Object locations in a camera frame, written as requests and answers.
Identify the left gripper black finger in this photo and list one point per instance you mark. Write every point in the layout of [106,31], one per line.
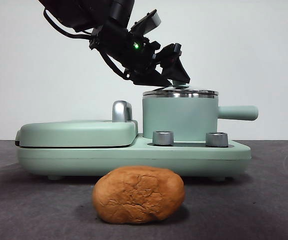
[176,70]
[151,78]

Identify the glass lid with green knob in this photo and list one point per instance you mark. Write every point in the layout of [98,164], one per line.
[196,92]

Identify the brown potato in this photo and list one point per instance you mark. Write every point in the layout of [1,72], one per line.
[138,195]

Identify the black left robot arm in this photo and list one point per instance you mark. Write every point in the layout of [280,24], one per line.
[83,12]

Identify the silver control knob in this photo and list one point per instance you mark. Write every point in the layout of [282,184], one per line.
[217,139]
[163,138]

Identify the green griddle cover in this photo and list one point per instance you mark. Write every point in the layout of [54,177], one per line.
[78,133]

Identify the green breakfast machine base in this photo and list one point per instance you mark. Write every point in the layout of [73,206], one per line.
[83,160]

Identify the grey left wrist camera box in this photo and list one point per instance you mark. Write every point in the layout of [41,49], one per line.
[151,21]

